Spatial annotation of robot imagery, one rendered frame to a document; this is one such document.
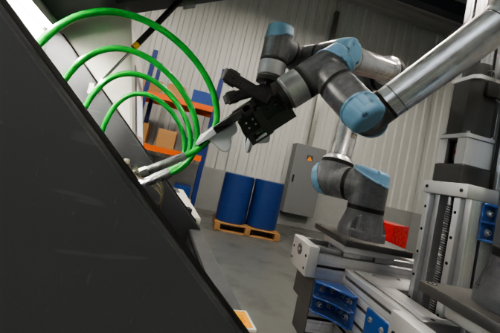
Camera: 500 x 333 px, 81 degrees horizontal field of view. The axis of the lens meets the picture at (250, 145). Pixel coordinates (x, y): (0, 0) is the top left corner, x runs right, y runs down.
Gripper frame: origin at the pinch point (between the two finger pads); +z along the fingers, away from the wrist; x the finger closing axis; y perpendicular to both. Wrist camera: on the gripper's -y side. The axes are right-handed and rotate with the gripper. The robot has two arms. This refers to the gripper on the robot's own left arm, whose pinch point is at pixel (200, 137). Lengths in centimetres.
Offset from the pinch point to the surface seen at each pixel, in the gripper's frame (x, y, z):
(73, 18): -3.2, -31.7, 6.7
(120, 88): 30.8, -24.3, 17.2
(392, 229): 300, 261, -98
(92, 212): -38.6, -1.5, 4.9
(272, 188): 453, 173, 17
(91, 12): -2.3, -31.3, 3.5
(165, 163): -4.1, 0.5, 8.3
